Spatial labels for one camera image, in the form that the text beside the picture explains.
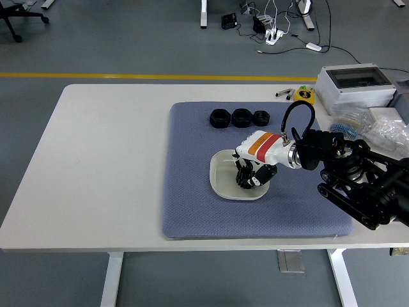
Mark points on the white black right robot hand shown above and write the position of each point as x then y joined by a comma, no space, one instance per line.
265,148

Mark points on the large black gear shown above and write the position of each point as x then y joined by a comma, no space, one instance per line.
243,180

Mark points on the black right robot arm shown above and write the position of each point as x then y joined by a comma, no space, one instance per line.
351,192

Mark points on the small black hex nut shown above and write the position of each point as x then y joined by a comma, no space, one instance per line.
262,117

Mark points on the large black hex nut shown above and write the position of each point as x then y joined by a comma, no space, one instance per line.
242,117
219,118

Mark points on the flat white box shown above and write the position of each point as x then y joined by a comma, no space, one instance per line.
385,114

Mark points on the black box on floor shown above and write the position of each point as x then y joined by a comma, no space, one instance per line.
228,21

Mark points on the white square dish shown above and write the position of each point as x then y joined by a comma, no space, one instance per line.
223,179

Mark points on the short black marker pen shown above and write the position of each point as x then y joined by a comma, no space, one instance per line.
288,97

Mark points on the silver black marker pen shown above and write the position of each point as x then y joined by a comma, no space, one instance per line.
282,93

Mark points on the yellow tape measure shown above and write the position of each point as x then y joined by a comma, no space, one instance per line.
304,95

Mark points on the blue-grey textured mat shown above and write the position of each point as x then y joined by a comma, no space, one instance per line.
191,179

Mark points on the blue component strip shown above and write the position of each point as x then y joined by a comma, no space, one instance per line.
343,129

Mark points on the clear plastic parts bag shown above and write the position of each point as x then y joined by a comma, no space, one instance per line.
351,115

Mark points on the white power strip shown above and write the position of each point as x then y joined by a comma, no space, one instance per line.
274,36

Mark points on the white power adapter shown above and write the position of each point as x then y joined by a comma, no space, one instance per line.
313,46

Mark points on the metal floor plate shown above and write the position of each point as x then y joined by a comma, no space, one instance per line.
290,261

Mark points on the black power adapter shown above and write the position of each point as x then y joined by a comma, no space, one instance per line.
259,25

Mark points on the clear bubble wrap bag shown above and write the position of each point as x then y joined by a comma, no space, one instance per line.
388,134

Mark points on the white desk leg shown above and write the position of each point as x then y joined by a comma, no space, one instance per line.
307,16
204,14

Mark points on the grey case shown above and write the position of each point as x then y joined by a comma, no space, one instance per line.
401,94

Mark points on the white table leg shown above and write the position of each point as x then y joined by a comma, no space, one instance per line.
112,278
343,278

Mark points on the yellow object under table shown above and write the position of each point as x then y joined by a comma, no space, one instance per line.
399,251

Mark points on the black office chair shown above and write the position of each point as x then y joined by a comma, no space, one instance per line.
12,16

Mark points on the grey electrical enclosure box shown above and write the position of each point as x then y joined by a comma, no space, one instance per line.
351,92

